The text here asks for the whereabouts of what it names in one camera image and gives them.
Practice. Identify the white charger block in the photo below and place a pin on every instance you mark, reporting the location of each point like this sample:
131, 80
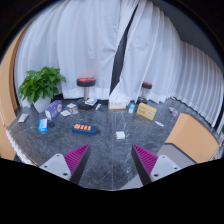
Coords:
120, 135

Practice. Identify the yellow cardboard box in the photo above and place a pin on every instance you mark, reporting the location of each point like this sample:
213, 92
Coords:
146, 111

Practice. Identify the small blue white box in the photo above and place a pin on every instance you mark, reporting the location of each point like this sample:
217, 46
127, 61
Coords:
131, 108

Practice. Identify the black red-topped stool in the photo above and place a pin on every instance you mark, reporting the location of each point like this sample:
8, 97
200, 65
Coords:
86, 81
146, 85

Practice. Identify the purple cardboard box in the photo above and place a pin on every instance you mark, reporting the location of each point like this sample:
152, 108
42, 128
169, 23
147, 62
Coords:
53, 110

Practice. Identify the small black round object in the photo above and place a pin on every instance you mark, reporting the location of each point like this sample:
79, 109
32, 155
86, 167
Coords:
51, 124

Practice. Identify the small white packet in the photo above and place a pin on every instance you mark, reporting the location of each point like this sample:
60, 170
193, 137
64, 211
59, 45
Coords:
171, 109

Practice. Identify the small purple bottle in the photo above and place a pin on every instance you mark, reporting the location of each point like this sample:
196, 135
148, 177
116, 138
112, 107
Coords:
174, 113

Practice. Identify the small white tube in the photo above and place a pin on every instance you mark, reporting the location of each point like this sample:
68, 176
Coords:
159, 123
98, 107

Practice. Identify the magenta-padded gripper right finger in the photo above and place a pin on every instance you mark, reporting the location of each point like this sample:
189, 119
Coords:
155, 168

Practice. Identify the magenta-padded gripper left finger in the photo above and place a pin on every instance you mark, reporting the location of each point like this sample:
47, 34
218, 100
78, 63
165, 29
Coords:
68, 166

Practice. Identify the green potted plant white pot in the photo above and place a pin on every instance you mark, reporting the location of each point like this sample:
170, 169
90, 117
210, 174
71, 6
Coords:
40, 83

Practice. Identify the white booklet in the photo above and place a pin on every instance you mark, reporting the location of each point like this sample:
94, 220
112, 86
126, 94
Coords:
91, 101

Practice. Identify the white orange carton box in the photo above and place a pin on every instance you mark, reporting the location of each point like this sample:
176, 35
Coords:
117, 105

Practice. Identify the white curtain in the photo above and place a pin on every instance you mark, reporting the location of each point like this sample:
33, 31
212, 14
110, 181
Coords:
83, 43
160, 56

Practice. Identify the flat printed packet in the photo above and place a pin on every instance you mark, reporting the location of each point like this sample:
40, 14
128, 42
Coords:
74, 110

